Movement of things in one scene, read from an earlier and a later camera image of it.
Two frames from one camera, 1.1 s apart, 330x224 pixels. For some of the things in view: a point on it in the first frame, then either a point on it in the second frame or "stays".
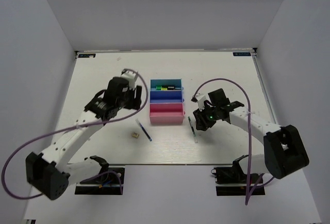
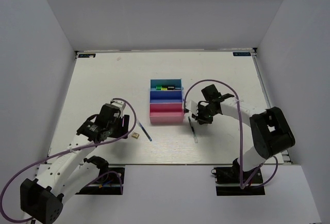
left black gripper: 135,103 to 122,130
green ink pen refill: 193,130 stays
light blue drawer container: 177,83 stays
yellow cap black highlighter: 164,88 stays
